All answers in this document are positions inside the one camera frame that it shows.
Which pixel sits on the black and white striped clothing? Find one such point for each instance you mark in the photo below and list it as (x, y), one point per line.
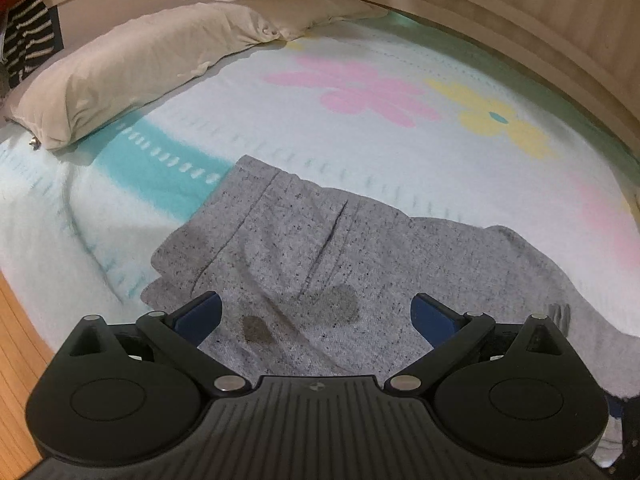
(30, 40)

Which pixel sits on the cream pillow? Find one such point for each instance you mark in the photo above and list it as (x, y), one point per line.
(300, 2)
(125, 60)

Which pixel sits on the small metal zipper pull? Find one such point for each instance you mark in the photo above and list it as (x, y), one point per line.
(34, 143)

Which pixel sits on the floral bed sheet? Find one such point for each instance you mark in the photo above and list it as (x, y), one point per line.
(350, 160)

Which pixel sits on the wooden bed frame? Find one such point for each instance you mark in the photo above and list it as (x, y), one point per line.
(500, 10)

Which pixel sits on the grey speckled pants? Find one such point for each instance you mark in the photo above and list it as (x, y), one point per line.
(300, 240)

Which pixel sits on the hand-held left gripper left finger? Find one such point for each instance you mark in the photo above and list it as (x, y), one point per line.
(202, 316)

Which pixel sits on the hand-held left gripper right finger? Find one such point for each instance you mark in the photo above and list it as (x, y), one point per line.
(430, 318)

